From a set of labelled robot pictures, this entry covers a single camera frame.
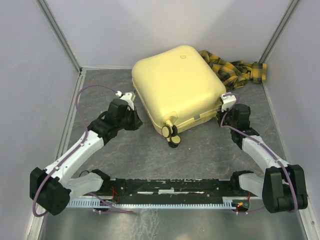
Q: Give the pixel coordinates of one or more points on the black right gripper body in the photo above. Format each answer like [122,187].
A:
[227,120]

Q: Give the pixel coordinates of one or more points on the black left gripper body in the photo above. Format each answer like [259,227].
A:
[127,122]

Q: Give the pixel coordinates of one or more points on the yellow suitcase with black lining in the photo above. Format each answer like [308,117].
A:
[178,90]

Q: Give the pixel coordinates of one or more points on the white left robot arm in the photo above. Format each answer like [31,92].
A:
[75,162]

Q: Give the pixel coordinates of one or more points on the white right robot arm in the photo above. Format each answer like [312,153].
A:
[270,170]

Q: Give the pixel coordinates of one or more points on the yellow plaid shirt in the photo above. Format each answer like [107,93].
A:
[235,75]

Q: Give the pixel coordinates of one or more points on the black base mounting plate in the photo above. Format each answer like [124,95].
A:
[173,191]

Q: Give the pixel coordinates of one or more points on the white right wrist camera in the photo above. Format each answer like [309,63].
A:
[228,100]

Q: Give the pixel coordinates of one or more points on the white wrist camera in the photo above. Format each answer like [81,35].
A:
[228,100]
[129,97]

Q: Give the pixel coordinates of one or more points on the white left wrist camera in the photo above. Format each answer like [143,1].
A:
[129,97]

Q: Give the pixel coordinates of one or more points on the aluminium frame rail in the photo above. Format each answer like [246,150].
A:
[270,187]

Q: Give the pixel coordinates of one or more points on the blue slotted cable duct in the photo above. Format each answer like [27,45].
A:
[93,202]

